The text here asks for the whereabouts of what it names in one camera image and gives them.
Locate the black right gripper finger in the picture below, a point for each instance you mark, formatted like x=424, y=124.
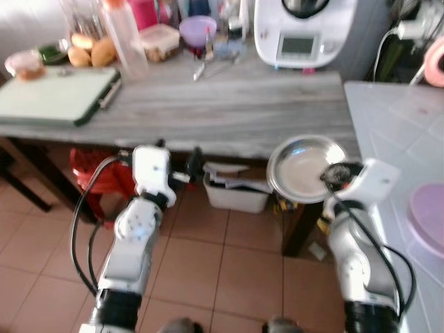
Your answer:
x=331, y=177

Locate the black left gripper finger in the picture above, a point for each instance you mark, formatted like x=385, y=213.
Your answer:
x=195, y=165

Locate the round metal dish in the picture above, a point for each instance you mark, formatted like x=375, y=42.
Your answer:
x=298, y=170

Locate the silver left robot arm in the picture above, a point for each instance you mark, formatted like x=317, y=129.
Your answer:
x=132, y=239

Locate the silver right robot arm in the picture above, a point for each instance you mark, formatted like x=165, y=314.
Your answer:
x=354, y=257

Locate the white plastic bin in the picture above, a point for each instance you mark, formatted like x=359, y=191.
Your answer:
x=236, y=198

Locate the white tiled counter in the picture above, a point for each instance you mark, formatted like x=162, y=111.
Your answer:
x=395, y=139

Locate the grey wooden table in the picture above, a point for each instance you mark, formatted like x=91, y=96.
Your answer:
x=229, y=104

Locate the red plastic chair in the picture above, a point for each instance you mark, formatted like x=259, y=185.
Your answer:
x=100, y=177

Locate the purple round plate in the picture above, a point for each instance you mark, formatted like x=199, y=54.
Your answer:
x=429, y=218

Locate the metal tongs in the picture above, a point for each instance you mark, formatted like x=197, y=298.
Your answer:
x=200, y=69

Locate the clear food container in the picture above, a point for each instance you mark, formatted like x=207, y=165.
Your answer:
x=161, y=43

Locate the purple plastic bowl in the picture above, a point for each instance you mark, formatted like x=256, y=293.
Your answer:
x=198, y=29

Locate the white kitchen appliance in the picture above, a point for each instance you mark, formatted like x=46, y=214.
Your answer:
x=333, y=35

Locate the clear bottle orange cap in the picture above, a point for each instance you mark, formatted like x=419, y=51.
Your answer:
x=128, y=41

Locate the brown bread roll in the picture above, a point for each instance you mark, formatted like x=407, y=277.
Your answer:
x=104, y=53
x=82, y=41
x=78, y=58

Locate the grey robot left leg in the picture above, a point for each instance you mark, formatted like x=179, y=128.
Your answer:
x=182, y=327

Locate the grey robot leg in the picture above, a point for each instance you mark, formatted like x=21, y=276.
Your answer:
x=283, y=327
x=182, y=327

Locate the white green-edged cutting board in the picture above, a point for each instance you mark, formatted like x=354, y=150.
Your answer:
x=55, y=94

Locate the white power adapter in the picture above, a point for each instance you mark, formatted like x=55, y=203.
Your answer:
x=413, y=30

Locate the grey robot right leg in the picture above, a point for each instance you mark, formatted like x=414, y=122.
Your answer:
x=283, y=327

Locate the pink plastic cup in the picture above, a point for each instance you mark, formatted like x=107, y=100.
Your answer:
x=144, y=14

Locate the dark green bowl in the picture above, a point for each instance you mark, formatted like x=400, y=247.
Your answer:
x=52, y=54

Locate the small round clear container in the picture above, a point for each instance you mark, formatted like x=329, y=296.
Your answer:
x=26, y=66

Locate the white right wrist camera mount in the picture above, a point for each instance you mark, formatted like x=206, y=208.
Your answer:
x=374, y=182

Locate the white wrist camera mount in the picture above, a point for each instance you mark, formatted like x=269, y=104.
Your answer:
x=374, y=182
x=151, y=173

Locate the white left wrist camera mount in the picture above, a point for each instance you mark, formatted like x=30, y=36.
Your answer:
x=151, y=173

